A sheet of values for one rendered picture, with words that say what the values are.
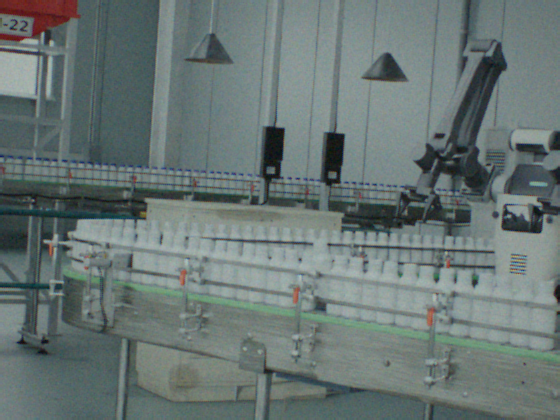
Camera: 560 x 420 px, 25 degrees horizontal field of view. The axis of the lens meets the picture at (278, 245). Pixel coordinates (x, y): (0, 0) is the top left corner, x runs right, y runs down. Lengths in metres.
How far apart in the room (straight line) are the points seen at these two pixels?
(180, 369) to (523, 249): 3.93
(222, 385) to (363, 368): 4.34
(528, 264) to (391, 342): 0.74
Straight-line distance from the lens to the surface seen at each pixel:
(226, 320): 3.75
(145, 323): 4.00
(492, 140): 9.64
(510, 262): 3.98
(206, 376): 7.66
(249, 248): 3.74
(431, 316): 3.19
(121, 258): 4.08
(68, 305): 4.36
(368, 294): 3.43
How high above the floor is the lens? 1.36
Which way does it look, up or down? 3 degrees down
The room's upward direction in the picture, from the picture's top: 4 degrees clockwise
